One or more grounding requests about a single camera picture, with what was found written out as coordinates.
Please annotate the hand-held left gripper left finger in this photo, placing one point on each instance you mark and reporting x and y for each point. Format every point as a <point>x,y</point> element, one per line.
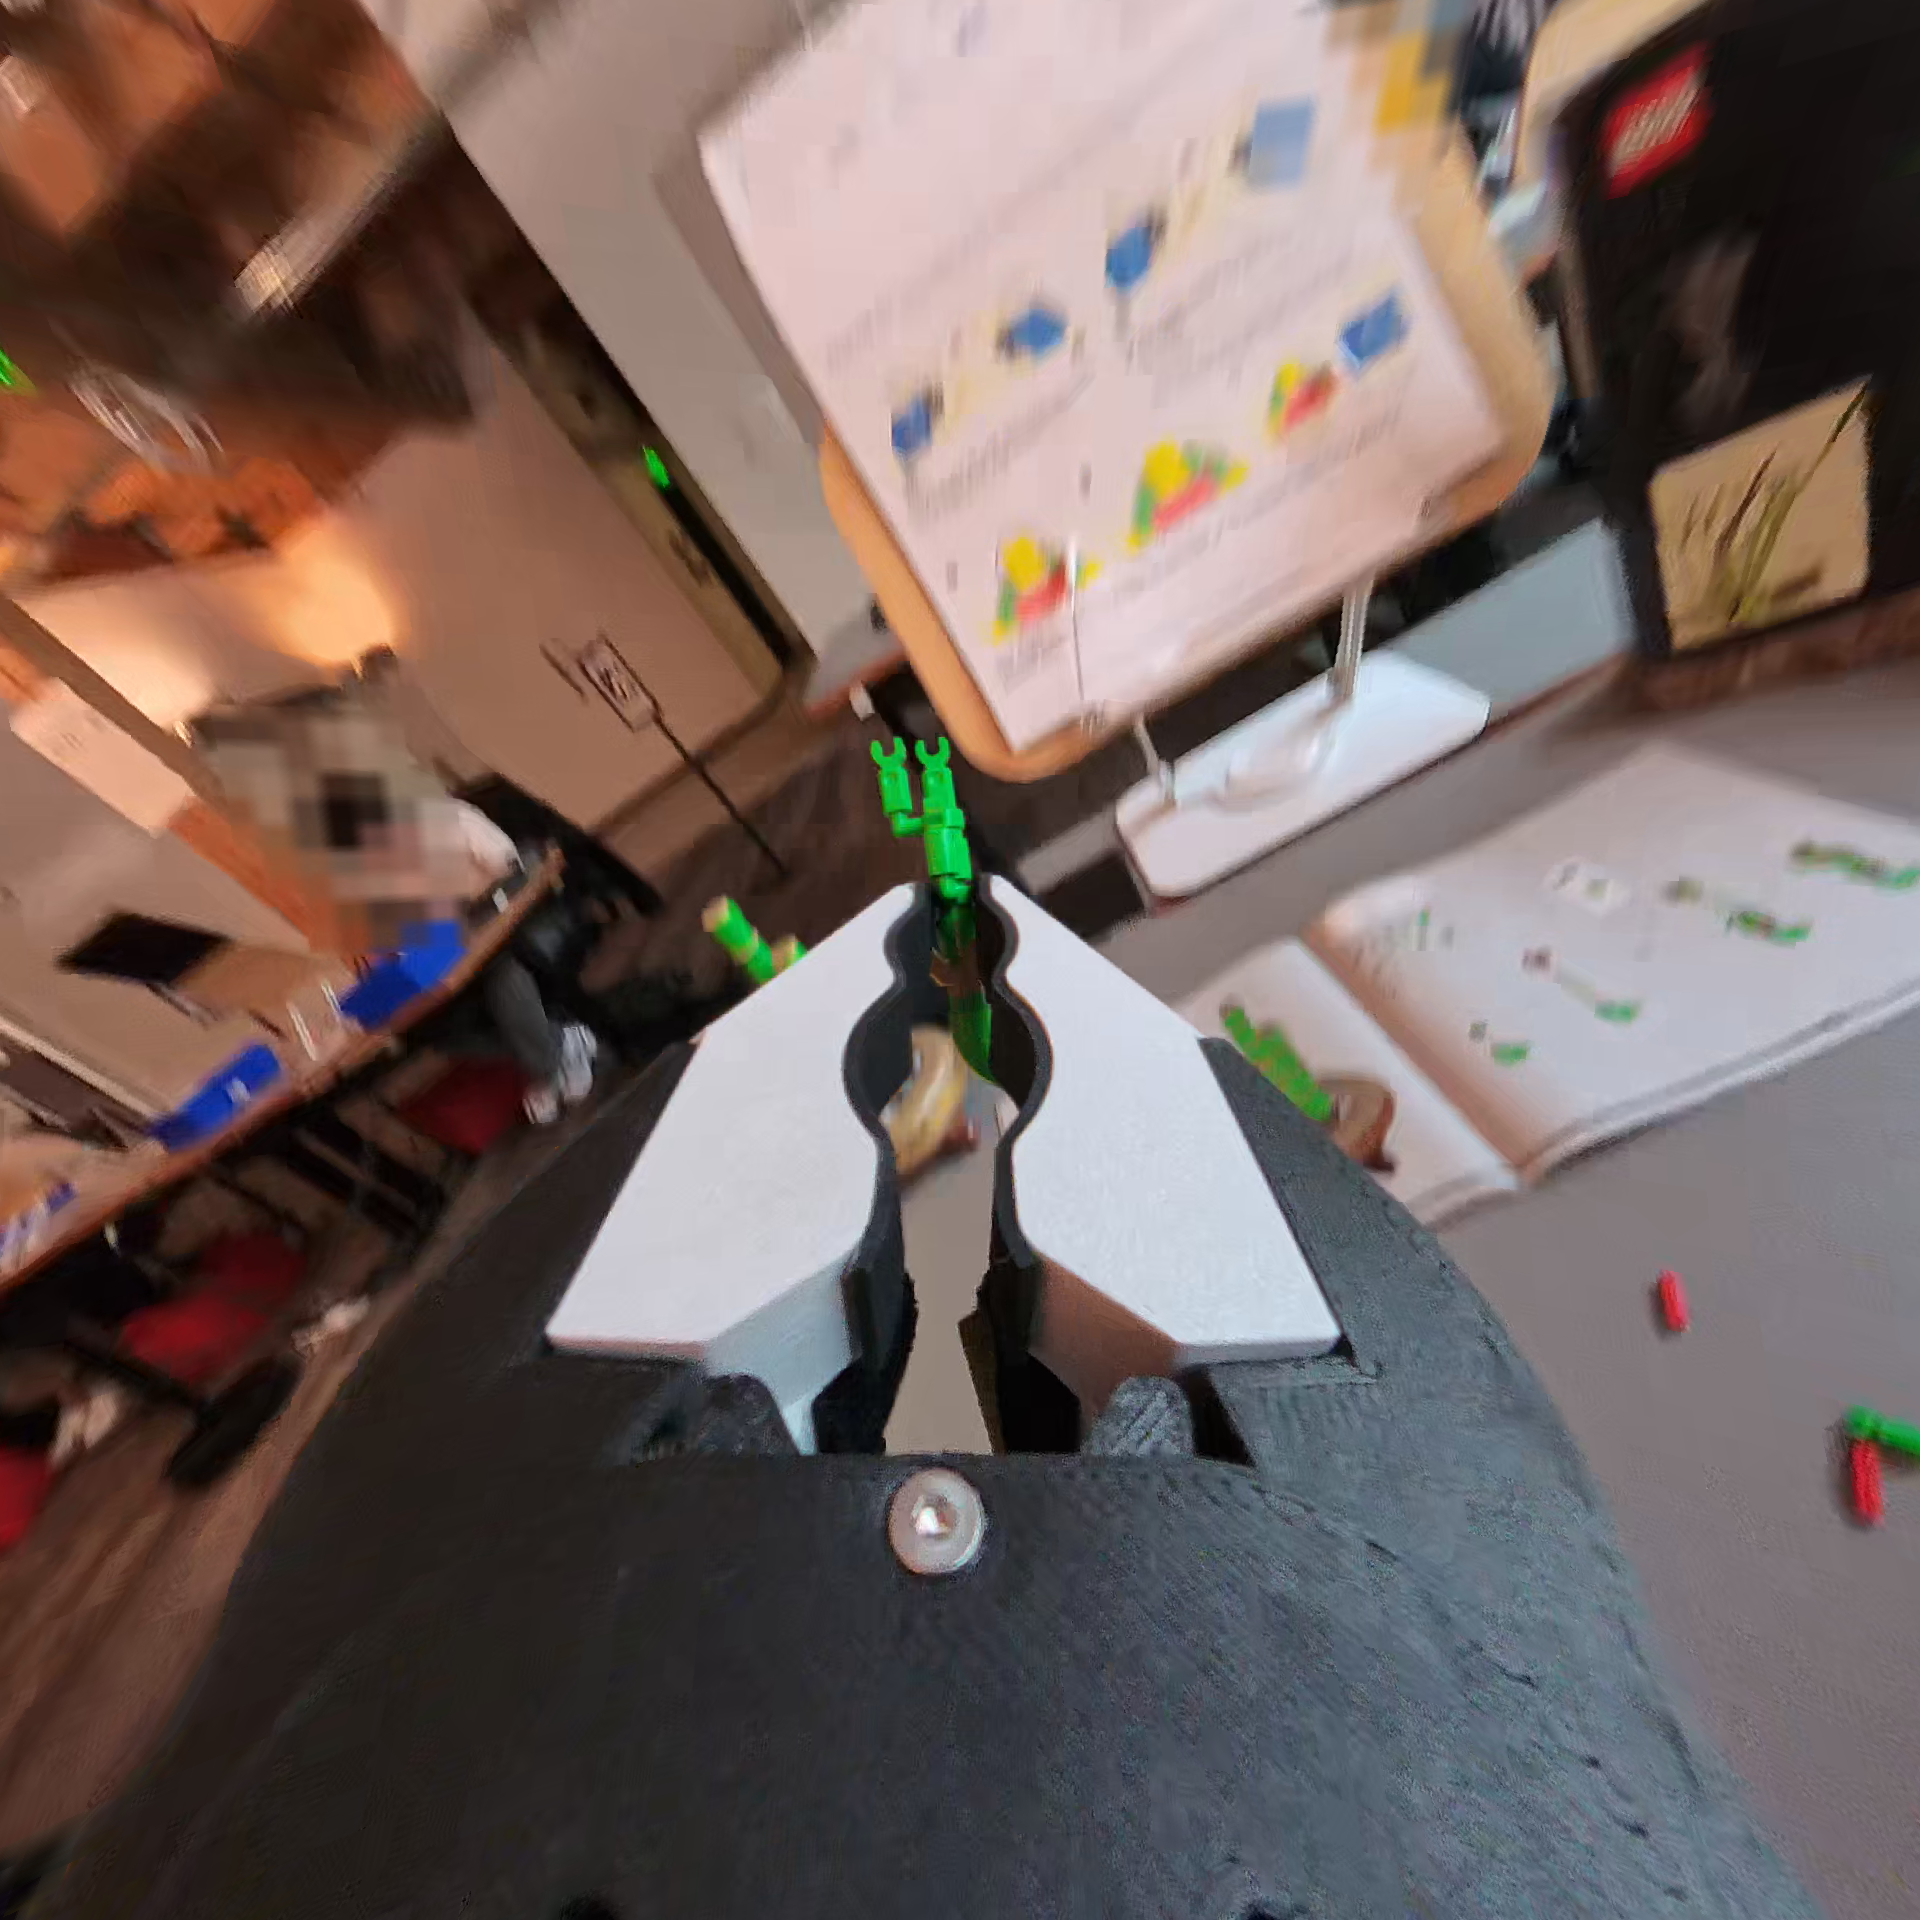
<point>720,1202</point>

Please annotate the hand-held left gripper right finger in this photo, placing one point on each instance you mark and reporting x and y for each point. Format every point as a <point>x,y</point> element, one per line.
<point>1155,1202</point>

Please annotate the green lego bamboo stem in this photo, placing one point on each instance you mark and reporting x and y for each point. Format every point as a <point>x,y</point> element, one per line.
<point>944,850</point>

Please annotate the tan lego piece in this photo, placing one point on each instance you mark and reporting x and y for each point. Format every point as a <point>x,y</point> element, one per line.
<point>931,1103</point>

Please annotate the green tan lego bamboo stalk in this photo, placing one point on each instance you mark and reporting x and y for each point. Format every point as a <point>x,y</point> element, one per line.
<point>747,937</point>

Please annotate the red lego pin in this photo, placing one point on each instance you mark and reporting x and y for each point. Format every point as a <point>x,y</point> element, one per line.
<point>1672,1301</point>
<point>1867,1482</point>

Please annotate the green lego piece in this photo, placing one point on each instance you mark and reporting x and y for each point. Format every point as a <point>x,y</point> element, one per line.
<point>1886,1429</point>

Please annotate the black lego box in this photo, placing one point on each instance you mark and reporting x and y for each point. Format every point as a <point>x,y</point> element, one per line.
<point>1724,301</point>

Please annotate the blue storage bin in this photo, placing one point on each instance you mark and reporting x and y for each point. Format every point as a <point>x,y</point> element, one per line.
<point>225,1095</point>
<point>399,972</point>

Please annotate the wooden work table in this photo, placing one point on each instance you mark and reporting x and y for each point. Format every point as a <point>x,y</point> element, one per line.
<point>300,1074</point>

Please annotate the white stand base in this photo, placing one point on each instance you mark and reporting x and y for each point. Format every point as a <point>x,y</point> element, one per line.
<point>1350,735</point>

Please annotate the open instruction booklet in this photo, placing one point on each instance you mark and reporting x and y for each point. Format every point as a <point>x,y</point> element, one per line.
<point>1652,974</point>

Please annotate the black laptop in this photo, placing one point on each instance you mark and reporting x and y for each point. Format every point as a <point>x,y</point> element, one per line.
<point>143,949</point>

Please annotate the cork mat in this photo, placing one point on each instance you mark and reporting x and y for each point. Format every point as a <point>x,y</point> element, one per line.
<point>1771,663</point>

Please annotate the white printed instruction sheet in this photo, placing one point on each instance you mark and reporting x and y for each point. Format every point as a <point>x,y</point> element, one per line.
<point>1172,375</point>

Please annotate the wall outlet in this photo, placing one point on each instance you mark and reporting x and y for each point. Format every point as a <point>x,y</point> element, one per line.
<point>609,678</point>

